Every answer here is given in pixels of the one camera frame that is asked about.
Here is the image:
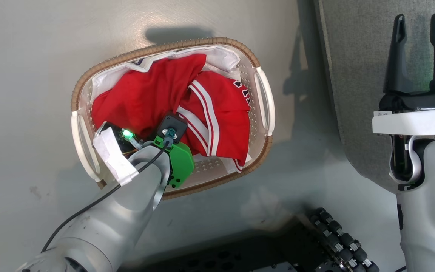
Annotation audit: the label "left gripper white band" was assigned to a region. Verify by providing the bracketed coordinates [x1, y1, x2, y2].
[93, 121, 154, 186]

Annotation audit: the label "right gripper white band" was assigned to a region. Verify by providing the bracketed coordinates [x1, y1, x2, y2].
[372, 13, 435, 136]

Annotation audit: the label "plain red garment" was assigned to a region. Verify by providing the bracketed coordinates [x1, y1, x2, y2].
[91, 53, 207, 141]

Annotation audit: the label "grey fabric sofa seat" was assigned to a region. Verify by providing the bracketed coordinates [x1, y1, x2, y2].
[314, 0, 435, 193]

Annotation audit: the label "white basket brown woven rim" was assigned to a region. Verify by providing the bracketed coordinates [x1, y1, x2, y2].
[70, 37, 276, 200]

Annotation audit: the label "red garment white stripes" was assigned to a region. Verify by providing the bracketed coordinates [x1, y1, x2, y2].
[175, 71, 251, 173]

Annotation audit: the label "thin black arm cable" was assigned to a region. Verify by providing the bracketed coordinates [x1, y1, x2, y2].
[41, 129, 176, 253]

